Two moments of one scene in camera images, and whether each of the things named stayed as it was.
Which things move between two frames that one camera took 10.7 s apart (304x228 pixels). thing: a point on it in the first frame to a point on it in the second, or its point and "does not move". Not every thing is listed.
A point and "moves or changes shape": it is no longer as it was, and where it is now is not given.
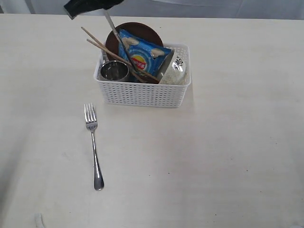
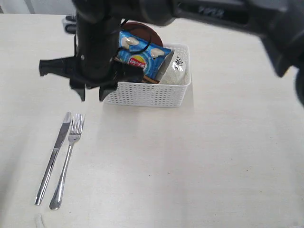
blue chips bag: [148, 56] does not move
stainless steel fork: [91, 124] to [78, 121]
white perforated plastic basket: [135, 94] does not move
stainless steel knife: [108, 15] moves or changes shape
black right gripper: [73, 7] to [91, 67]
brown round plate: [142, 30] does not move
